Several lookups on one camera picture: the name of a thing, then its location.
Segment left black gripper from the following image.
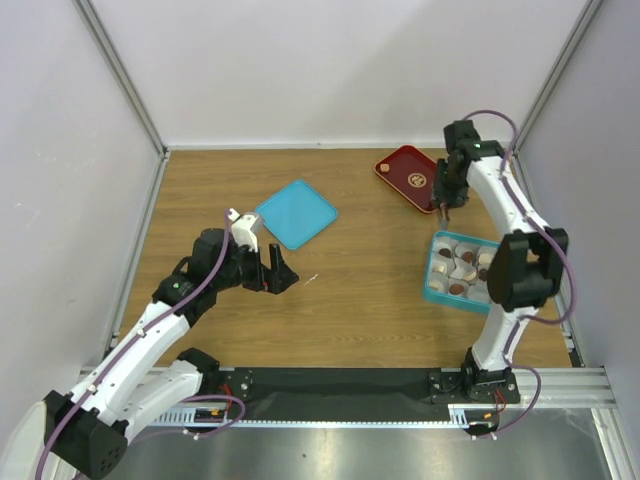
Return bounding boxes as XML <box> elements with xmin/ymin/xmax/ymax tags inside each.
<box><xmin>212</xmin><ymin>237</ymin><xmax>297</xmax><ymax>294</ymax></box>

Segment blue box lid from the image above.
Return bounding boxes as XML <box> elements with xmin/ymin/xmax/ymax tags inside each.
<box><xmin>255</xmin><ymin>179</ymin><xmax>338</xmax><ymax>251</ymax></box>

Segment cream chocolate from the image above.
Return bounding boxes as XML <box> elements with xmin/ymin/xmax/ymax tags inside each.
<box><xmin>429</xmin><ymin>281</ymin><xmax>443</xmax><ymax>292</ymax></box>

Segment dark round chocolate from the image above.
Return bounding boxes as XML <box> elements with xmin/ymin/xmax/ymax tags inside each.
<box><xmin>449</xmin><ymin>284</ymin><xmax>465</xmax><ymax>296</ymax></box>

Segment metal tongs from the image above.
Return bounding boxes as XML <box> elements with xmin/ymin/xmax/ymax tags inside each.
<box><xmin>438</xmin><ymin>203</ymin><xmax>450</xmax><ymax>231</ymax></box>

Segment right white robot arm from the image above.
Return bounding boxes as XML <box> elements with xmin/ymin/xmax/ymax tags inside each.
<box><xmin>431</xmin><ymin>118</ymin><xmax>569</xmax><ymax>402</ymax></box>

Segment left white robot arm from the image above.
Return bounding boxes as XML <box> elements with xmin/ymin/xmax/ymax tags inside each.
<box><xmin>34</xmin><ymin>227</ymin><xmax>299</xmax><ymax>479</ymax></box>

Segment blue chocolate box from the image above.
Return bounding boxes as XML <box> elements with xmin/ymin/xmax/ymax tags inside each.
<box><xmin>422</xmin><ymin>231</ymin><xmax>498</xmax><ymax>315</ymax></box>

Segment white scrap on table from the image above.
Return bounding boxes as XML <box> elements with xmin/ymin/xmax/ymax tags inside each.
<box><xmin>304</xmin><ymin>274</ymin><xmax>319</xmax><ymax>286</ymax></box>

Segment red tray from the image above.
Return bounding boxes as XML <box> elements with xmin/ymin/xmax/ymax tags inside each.
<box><xmin>374</xmin><ymin>145</ymin><xmax>436</xmax><ymax>214</ymax></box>

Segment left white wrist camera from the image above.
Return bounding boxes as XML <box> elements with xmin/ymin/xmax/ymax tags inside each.
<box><xmin>228</xmin><ymin>208</ymin><xmax>264</xmax><ymax>252</ymax></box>

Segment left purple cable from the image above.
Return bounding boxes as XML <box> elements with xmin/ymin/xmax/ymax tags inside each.
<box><xmin>34</xmin><ymin>209</ymin><xmax>246</xmax><ymax>480</ymax></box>

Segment slotted cable duct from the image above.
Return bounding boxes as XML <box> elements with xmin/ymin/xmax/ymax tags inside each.
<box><xmin>150</xmin><ymin>407</ymin><xmax>231</xmax><ymax>429</ymax></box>

